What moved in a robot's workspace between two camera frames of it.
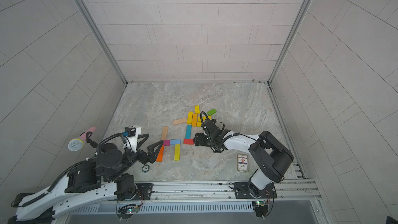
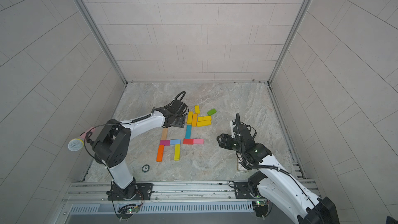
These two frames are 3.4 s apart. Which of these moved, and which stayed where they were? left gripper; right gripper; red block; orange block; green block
Moved: left gripper; right gripper
Stayed: orange block; red block; green block
